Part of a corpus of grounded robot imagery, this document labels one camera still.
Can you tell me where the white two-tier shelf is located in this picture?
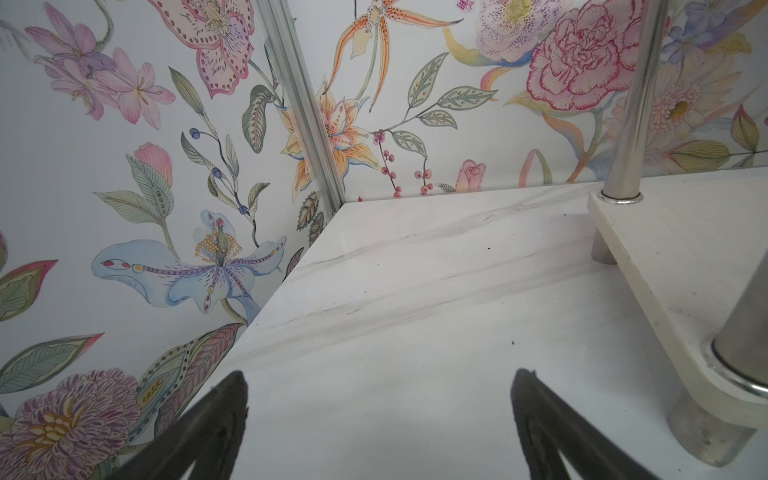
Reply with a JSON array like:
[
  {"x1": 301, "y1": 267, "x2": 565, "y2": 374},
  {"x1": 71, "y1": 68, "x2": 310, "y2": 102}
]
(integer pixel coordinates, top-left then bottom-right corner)
[{"x1": 588, "y1": 1, "x2": 767, "y2": 467}]

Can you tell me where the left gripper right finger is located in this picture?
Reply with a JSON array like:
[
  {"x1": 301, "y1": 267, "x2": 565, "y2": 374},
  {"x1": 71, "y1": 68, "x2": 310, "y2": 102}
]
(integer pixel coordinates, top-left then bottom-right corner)
[{"x1": 511, "y1": 369, "x2": 655, "y2": 479}]

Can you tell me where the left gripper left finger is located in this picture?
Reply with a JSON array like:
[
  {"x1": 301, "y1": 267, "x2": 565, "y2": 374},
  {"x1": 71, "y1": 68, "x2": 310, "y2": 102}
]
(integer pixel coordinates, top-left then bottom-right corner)
[{"x1": 111, "y1": 371, "x2": 248, "y2": 479}]

